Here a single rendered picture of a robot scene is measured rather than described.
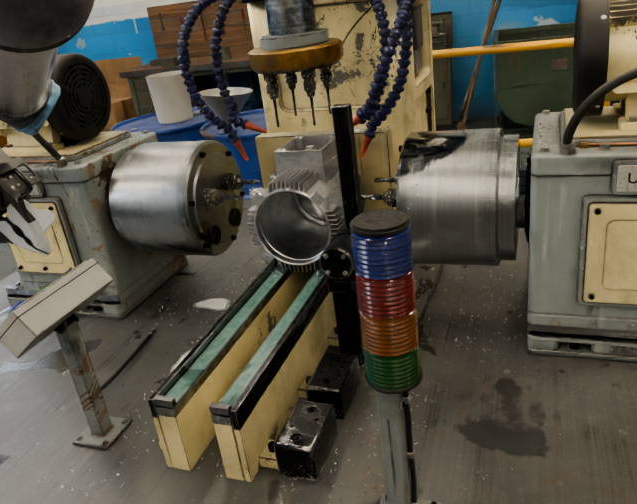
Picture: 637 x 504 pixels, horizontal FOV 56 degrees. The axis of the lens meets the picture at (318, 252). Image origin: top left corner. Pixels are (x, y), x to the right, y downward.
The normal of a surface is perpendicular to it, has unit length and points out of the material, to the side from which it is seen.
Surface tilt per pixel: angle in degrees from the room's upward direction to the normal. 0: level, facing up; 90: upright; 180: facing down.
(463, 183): 58
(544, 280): 90
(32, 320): 52
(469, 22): 90
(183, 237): 111
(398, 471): 90
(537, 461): 0
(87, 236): 90
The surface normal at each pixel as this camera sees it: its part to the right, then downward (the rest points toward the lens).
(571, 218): -0.33, 0.42
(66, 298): 0.66, -0.53
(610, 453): -0.12, -0.90
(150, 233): -0.28, 0.67
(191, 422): 0.94, 0.03
